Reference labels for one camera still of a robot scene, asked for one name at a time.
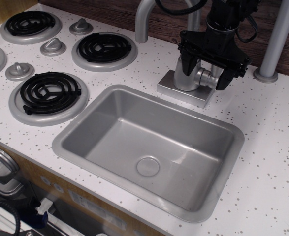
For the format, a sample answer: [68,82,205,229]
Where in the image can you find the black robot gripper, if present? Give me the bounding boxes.
[178,29,252,90]

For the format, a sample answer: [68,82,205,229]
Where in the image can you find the silver stove knob front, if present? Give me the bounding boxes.
[5,62,34,82]

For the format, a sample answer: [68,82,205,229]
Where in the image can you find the grey support pole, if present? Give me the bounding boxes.
[253,0,289,84]

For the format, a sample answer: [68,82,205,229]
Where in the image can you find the front right stove burner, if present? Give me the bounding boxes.
[9,72,89,126]

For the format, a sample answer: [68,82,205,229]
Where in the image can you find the silver oven dial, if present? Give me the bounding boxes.
[0,149,19,184]

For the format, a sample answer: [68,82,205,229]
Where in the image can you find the back right stove burner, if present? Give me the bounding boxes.
[71,32,137,72]

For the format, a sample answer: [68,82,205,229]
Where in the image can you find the silver stove knob back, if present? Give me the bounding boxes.
[69,18,94,35]

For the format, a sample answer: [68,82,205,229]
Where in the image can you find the silver toy faucet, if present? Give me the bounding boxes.
[135,0,215,108]

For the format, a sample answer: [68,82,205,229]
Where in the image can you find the black cable lower left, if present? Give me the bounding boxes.
[0,200,21,234]

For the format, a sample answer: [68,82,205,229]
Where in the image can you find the grey plastic sink basin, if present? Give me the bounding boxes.
[52,85,245,223]

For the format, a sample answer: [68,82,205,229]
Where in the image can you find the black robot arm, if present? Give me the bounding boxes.
[179,0,259,90]

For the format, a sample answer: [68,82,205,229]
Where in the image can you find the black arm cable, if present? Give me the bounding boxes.
[154,0,206,16]

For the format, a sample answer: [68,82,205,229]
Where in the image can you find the silver faucet lever handle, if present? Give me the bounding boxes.
[194,65,223,89]

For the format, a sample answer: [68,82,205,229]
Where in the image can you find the silver stove knob middle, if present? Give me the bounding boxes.
[40,38,66,57]

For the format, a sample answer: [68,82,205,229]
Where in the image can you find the silver stove knob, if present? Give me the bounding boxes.
[5,62,34,82]
[40,38,66,57]
[69,18,94,35]

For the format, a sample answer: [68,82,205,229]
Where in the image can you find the back left stove burner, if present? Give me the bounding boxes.
[0,11,62,45]

